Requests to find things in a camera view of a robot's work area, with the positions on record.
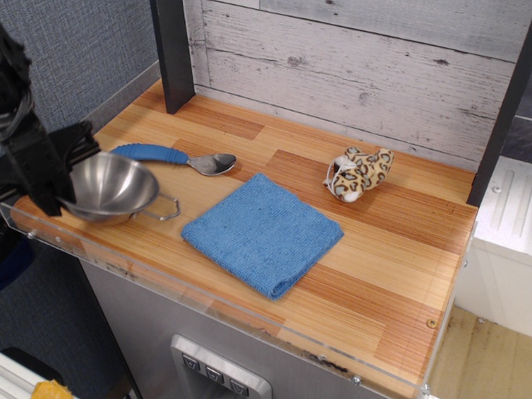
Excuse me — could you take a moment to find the white cabinet at right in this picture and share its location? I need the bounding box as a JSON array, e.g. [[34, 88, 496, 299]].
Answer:
[[455, 156, 531, 336]]

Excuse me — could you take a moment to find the blue handled metal spoon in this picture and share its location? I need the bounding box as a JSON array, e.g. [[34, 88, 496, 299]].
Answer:
[[111, 143, 237, 176]]

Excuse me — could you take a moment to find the dark vertical post right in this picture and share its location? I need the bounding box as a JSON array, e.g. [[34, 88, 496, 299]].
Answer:
[[466, 26, 531, 207]]

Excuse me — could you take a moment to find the silver button control panel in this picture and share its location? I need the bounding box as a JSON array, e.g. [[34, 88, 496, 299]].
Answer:
[[170, 334, 273, 398]]

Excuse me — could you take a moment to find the dark vertical post left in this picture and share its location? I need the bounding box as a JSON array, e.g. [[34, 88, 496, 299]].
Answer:
[[150, 0, 195, 114]]

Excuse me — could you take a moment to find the dark vertical post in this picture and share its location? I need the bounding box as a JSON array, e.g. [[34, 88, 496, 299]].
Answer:
[[466, 26, 531, 207], [150, 0, 195, 114]]

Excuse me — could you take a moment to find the leopard print plush toy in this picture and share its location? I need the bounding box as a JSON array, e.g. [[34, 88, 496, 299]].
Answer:
[[323, 147, 395, 203]]

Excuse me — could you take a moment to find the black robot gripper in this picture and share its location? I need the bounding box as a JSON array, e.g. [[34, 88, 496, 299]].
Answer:
[[1, 112, 100, 216]]

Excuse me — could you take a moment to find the silver steel bowl with handles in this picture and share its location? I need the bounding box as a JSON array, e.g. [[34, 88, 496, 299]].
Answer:
[[57, 152, 180, 224]]

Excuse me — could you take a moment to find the blue folded cloth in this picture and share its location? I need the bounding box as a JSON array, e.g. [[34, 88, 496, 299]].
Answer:
[[181, 174, 343, 300]]

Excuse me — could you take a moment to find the clear acrylic table guard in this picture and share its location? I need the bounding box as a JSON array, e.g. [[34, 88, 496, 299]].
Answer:
[[0, 62, 479, 399]]

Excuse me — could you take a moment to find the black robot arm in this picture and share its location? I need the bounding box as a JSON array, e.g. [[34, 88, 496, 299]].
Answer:
[[1, 29, 100, 216]]

